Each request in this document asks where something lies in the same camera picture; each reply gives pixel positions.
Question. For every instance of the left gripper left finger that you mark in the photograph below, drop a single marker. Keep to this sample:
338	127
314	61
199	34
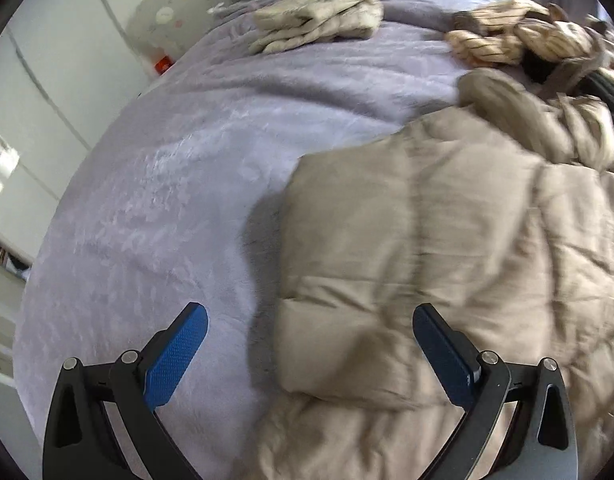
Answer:
80	441

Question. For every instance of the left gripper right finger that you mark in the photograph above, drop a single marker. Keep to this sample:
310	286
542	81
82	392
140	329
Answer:
540	442

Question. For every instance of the beige puffer jacket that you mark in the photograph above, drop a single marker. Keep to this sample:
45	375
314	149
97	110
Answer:
500	213

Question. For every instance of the lavender embossed bed blanket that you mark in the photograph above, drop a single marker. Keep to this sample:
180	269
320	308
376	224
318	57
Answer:
182	199

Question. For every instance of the black fleece garment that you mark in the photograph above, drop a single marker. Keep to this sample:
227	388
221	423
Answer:
607	90

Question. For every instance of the white wardrobe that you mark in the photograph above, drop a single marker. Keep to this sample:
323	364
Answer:
66	72

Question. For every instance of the cream striped robe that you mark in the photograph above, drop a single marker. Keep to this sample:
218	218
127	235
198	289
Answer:
553	51

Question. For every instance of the white standing fan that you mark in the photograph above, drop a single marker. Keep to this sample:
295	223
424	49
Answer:
162	31

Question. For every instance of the folded cream quilted garment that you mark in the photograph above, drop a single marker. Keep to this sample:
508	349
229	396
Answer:
290	24

